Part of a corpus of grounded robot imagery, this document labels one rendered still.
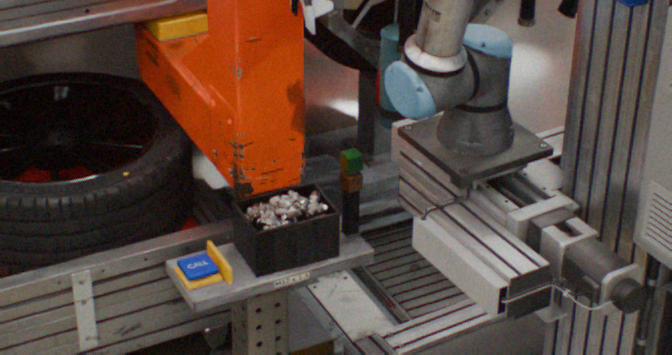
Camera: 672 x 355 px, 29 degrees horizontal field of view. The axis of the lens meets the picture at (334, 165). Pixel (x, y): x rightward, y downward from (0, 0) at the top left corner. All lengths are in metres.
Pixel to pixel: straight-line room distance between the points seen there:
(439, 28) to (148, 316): 1.16
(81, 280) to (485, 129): 1.01
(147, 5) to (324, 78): 1.45
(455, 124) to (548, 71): 2.20
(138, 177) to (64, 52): 1.82
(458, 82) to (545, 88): 2.20
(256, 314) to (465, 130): 0.68
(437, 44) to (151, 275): 1.04
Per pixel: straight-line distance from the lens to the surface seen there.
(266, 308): 2.90
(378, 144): 3.65
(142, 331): 3.15
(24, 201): 3.05
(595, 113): 2.49
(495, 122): 2.54
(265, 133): 2.89
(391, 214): 3.63
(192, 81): 3.11
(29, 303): 3.00
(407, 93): 2.39
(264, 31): 2.78
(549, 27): 5.05
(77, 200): 3.04
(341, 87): 4.53
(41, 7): 3.16
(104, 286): 3.04
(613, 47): 2.41
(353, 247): 2.91
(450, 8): 2.30
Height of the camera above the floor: 2.11
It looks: 31 degrees down
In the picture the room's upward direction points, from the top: 1 degrees clockwise
